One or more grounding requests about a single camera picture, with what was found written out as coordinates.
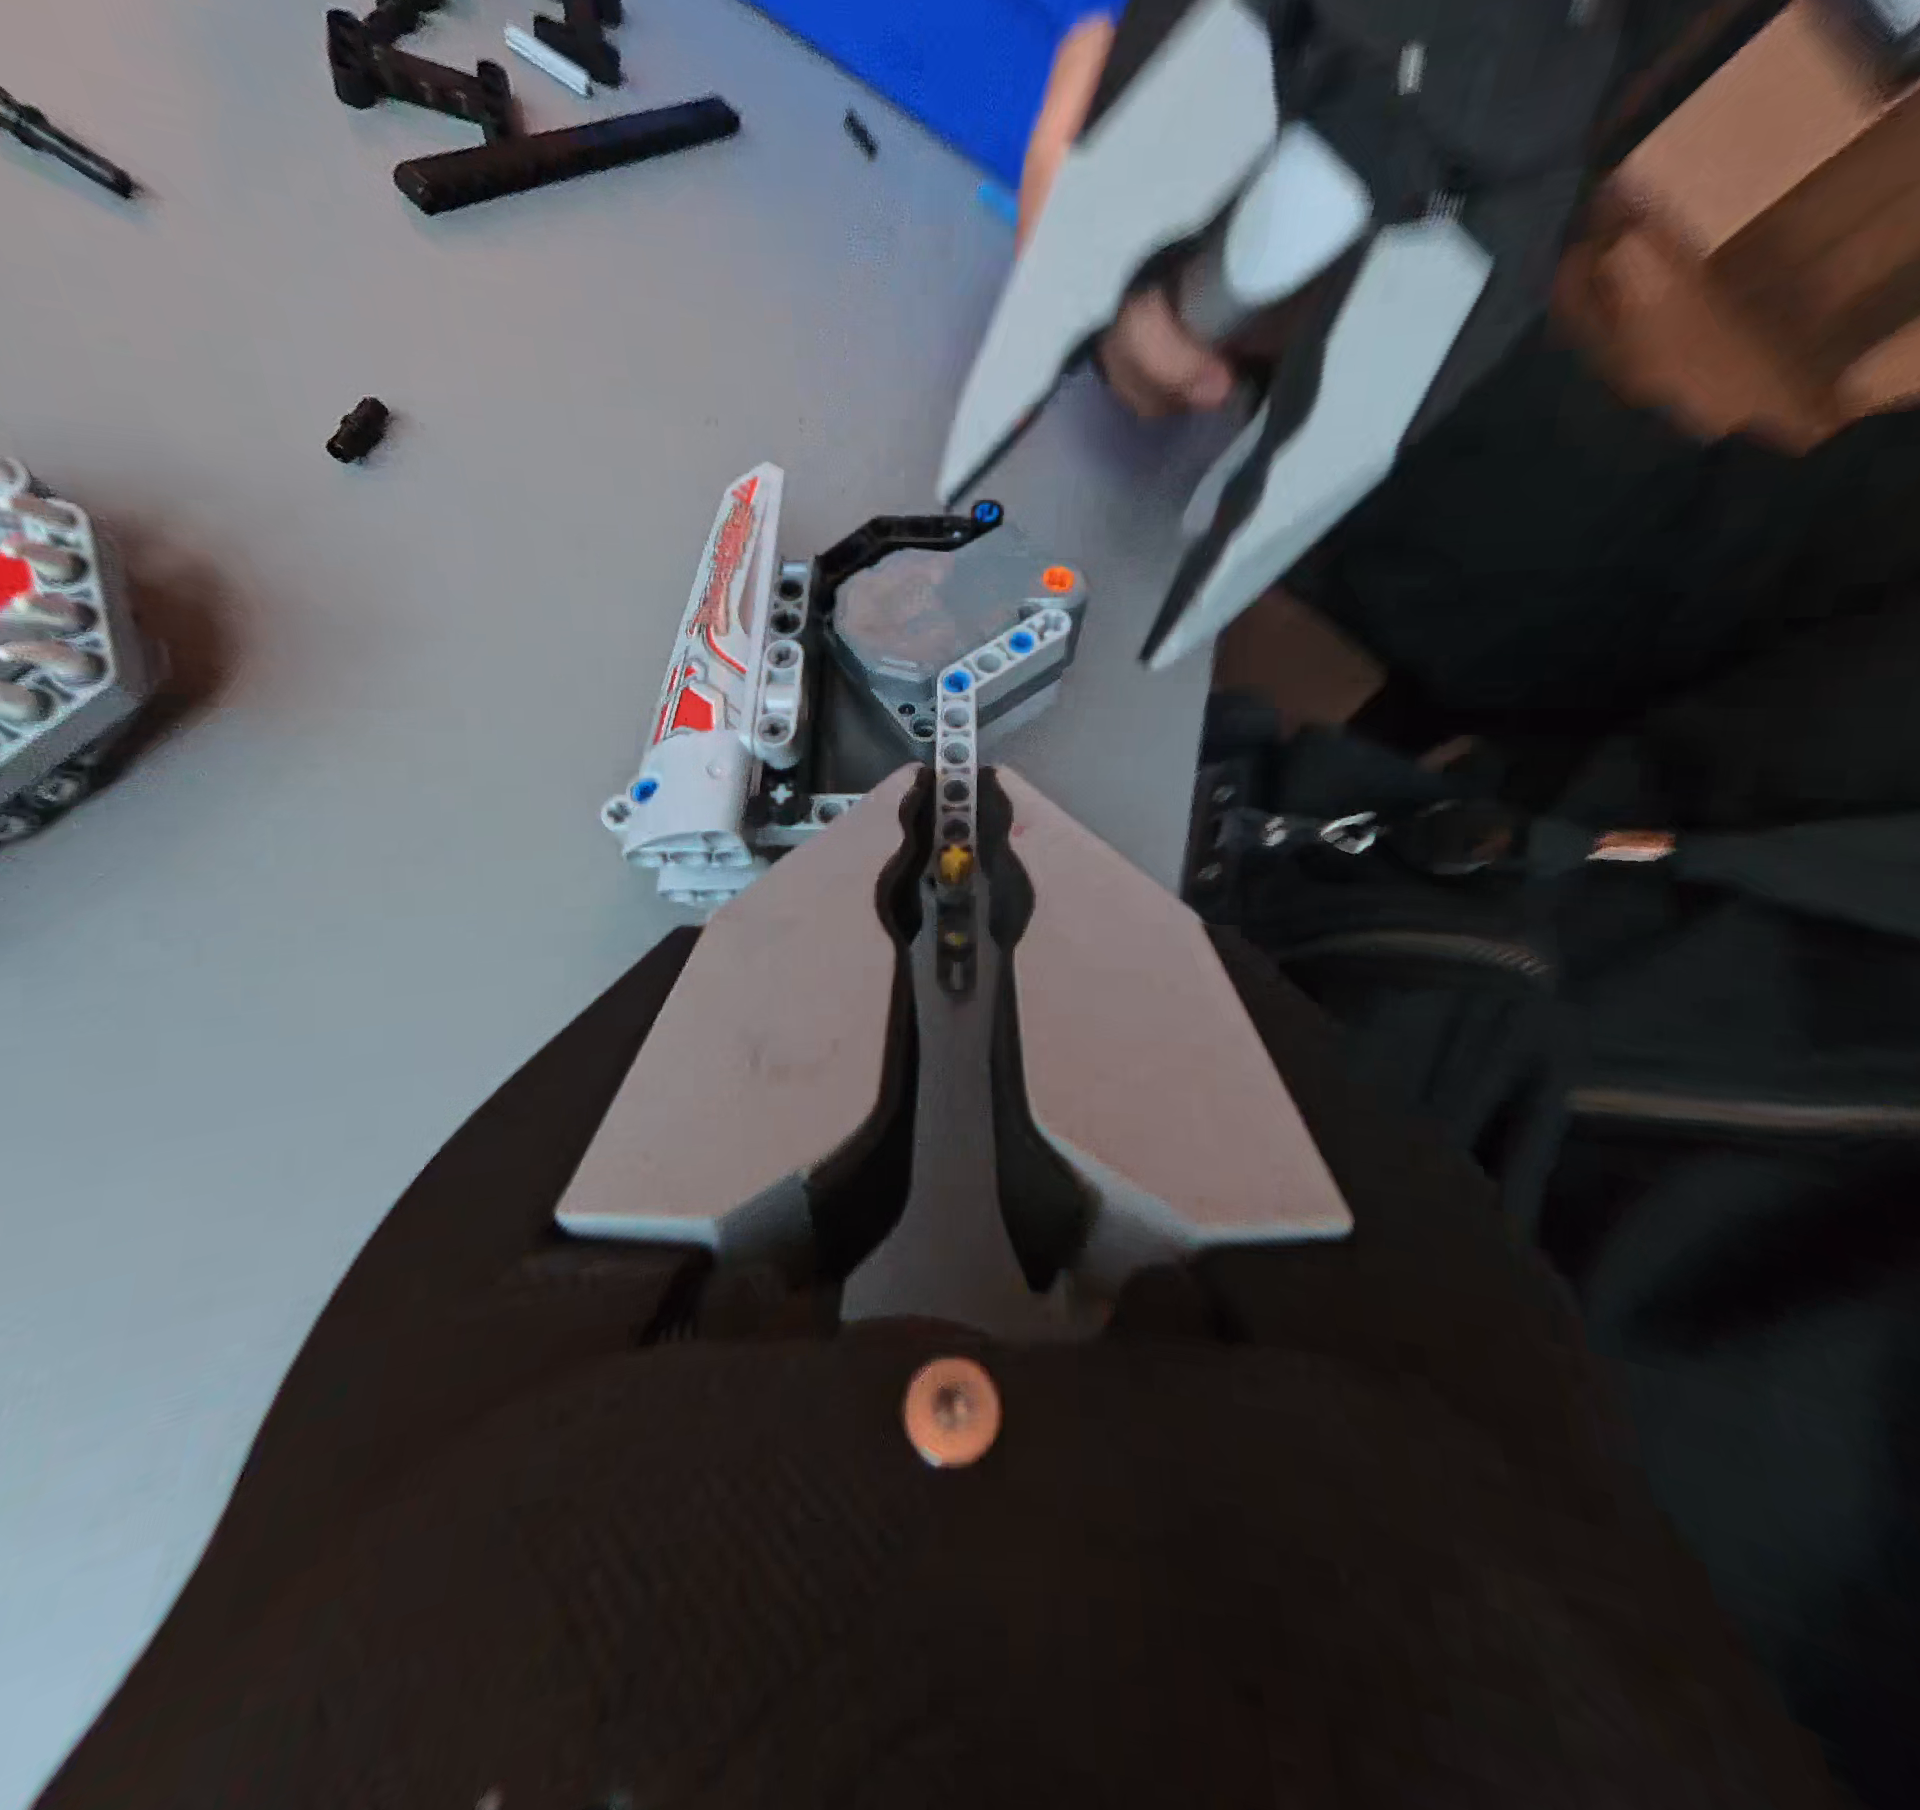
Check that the black lego axle pin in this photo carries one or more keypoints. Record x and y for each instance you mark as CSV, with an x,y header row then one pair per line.
x,y
68,149

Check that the long black lego beam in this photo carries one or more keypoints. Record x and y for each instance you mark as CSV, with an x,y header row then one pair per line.
x,y
569,153

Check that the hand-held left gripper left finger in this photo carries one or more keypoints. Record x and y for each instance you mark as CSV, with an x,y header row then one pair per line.
x,y
751,1059

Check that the person's black jacket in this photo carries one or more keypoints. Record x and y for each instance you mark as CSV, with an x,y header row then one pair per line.
x,y
1650,566

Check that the small black lego connector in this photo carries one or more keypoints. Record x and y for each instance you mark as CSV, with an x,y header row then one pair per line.
x,y
358,431

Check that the black angled lego assembly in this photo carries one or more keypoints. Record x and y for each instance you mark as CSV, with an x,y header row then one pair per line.
x,y
399,63

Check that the small white lego piece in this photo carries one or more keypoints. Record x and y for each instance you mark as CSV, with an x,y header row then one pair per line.
x,y
550,58

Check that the grey spiked lego vehicle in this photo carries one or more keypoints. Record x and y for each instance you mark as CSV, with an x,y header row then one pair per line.
x,y
68,641

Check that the person's right hand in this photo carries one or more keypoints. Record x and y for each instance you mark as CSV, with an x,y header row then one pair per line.
x,y
1178,364

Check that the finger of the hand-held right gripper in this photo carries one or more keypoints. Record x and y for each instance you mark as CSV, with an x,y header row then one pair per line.
x,y
1381,355
1142,161

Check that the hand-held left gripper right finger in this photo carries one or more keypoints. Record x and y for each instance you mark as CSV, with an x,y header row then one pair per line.
x,y
1155,1075

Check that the tiny black lego pin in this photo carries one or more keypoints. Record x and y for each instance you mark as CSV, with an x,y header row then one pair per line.
x,y
859,134

